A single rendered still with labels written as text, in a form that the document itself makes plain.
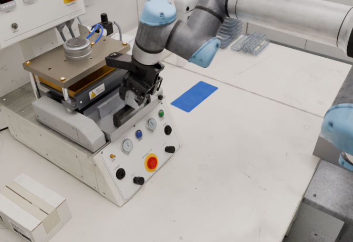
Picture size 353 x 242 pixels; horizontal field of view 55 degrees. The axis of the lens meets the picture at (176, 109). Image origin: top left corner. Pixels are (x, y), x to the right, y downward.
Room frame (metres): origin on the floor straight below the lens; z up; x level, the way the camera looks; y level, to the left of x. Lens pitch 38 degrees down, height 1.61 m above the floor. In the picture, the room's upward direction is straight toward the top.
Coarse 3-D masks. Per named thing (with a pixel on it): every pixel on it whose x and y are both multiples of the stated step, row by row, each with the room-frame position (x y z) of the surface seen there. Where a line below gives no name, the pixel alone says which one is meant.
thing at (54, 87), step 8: (96, 72) 0.89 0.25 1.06; (104, 72) 0.89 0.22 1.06; (40, 80) 0.87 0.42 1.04; (80, 80) 0.84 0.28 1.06; (88, 80) 0.84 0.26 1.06; (96, 80) 0.85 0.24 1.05; (48, 88) 0.86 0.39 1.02; (56, 88) 0.83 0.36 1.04; (72, 88) 0.80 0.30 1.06; (80, 88) 0.80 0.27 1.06; (72, 96) 0.79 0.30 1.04
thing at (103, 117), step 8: (112, 96) 0.83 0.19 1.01; (152, 96) 0.89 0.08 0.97; (104, 104) 0.79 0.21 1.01; (112, 104) 0.82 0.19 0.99; (120, 104) 0.84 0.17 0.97; (144, 104) 0.84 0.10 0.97; (152, 104) 0.86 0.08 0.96; (96, 112) 0.80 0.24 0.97; (104, 112) 0.79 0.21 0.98; (112, 112) 0.80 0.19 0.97; (136, 112) 0.80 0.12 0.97; (144, 112) 0.83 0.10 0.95; (96, 120) 0.77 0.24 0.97; (104, 120) 0.77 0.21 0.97; (112, 120) 0.77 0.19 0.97; (128, 120) 0.77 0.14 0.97; (136, 120) 0.80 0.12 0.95; (104, 128) 0.73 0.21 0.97; (112, 128) 0.73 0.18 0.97; (120, 128) 0.74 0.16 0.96; (112, 136) 0.71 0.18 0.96
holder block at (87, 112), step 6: (120, 84) 0.92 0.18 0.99; (114, 90) 0.89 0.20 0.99; (48, 96) 0.87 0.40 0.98; (54, 96) 0.85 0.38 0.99; (102, 96) 0.85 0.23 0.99; (108, 96) 0.86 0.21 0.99; (60, 102) 0.84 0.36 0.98; (96, 102) 0.82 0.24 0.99; (102, 102) 0.84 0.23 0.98; (84, 108) 0.79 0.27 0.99; (90, 108) 0.80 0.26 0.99; (96, 108) 0.82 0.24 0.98; (84, 114) 0.78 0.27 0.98
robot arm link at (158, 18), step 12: (156, 0) 0.75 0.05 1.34; (144, 12) 0.72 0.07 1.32; (156, 12) 0.70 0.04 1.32; (168, 12) 0.71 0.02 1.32; (144, 24) 0.71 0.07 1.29; (156, 24) 0.70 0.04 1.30; (168, 24) 0.71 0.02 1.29; (144, 36) 0.71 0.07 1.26; (156, 36) 0.70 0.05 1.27; (168, 36) 0.69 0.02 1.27; (144, 48) 0.72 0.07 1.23; (156, 48) 0.72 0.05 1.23
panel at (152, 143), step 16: (128, 128) 0.78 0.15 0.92; (144, 128) 0.82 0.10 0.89; (160, 128) 0.86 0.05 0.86; (112, 144) 0.72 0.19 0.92; (144, 144) 0.79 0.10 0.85; (160, 144) 0.83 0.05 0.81; (176, 144) 0.87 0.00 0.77; (112, 160) 0.69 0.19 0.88; (128, 160) 0.72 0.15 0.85; (144, 160) 0.76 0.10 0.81; (160, 160) 0.79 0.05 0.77; (112, 176) 0.66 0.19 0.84; (128, 176) 0.69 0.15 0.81; (144, 176) 0.72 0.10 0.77; (128, 192) 0.66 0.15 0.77
